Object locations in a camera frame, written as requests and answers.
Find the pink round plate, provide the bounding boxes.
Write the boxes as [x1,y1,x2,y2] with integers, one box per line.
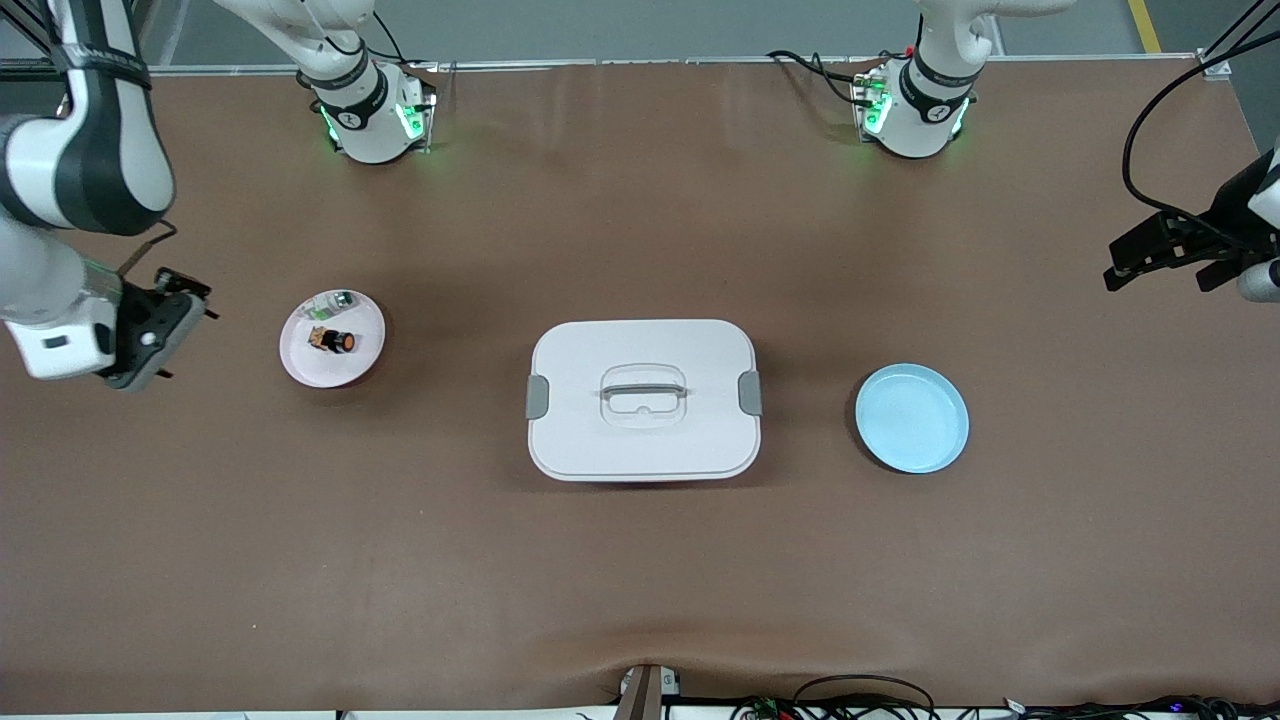
[279,290,387,389]

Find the light blue round plate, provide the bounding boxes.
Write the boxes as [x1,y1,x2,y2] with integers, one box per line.
[855,363,970,475]

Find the white lidded storage box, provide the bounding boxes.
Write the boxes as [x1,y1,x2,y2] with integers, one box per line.
[526,319,763,483]

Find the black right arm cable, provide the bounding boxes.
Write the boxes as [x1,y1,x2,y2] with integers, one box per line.
[115,222,179,276]

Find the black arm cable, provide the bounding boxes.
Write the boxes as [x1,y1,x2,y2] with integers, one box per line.
[115,222,179,276]
[1122,55,1280,226]

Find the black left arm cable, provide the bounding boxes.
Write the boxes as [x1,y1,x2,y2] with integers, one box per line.
[1122,55,1280,226]

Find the aluminium frame post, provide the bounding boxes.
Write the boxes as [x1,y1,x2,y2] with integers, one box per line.
[0,0,161,86]
[1197,0,1280,79]

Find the black right base cable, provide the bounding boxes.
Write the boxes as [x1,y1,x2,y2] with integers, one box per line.
[335,10,441,73]

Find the black left base cables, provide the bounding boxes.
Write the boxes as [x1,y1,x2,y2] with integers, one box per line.
[768,48,886,106]

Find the black cable bundle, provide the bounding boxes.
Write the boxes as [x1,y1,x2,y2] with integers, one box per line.
[1005,695,1280,720]

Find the black looped cable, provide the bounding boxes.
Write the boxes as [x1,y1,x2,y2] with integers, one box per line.
[793,675,938,720]

